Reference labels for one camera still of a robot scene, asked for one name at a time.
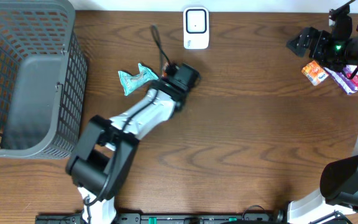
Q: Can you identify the orange tissue packet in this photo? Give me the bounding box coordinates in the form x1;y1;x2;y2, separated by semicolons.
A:
301;61;329;86

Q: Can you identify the purple pad package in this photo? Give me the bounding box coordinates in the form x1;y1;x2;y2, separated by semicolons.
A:
324;65;358;95

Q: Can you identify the red orange snack wrapper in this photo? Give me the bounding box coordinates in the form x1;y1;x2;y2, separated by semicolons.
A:
161;62;176;78

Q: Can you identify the teal wipes packet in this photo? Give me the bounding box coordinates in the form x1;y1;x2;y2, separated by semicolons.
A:
118;63;159;96

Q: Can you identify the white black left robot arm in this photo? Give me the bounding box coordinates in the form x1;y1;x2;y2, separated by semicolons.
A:
65;79;194;223

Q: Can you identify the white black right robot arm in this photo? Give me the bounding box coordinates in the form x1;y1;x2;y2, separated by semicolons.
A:
276;3;358;223

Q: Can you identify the white barcode scanner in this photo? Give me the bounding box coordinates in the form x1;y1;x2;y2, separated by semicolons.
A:
183;7;209;50

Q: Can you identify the grey plastic basket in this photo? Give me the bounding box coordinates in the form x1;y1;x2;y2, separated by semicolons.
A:
0;1;88;159

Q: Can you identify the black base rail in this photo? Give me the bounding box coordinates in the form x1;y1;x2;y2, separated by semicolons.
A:
35;212;354;224

